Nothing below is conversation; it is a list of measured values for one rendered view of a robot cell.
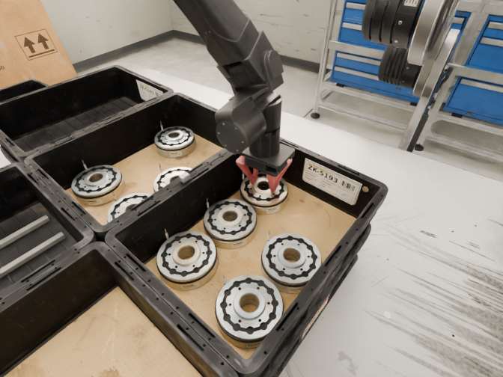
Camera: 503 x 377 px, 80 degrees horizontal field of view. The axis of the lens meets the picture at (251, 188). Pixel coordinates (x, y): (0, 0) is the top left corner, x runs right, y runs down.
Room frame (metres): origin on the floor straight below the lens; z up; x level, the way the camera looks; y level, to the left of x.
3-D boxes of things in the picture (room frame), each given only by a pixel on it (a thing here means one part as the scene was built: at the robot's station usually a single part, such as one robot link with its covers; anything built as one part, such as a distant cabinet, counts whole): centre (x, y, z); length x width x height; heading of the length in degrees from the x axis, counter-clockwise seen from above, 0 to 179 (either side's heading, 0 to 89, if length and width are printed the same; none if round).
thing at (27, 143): (0.72, 0.45, 0.87); 0.40 x 0.30 x 0.11; 140
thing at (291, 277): (0.29, -0.07, 0.86); 0.10 x 0.10 x 0.01
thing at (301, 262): (0.29, -0.07, 0.86); 0.05 x 0.05 x 0.01
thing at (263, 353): (0.34, -0.01, 0.92); 0.40 x 0.30 x 0.02; 140
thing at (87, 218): (0.53, 0.22, 0.92); 0.40 x 0.30 x 0.02; 140
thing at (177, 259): (0.30, 0.11, 0.86); 0.05 x 0.05 x 0.01
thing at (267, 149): (0.46, -0.02, 0.98); 0.10 x 0.07 x 0.07; 56
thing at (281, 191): (0.47, -0.03, 0.86); 0.10 x 0.10 x 0.01
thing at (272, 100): (0.46, -0.02, 1.04); 0.07 x 0.06 x 0.07; 146
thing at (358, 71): (2.04, -0.90, 0.60); 0.72 x 0.03 x 0.56; 56
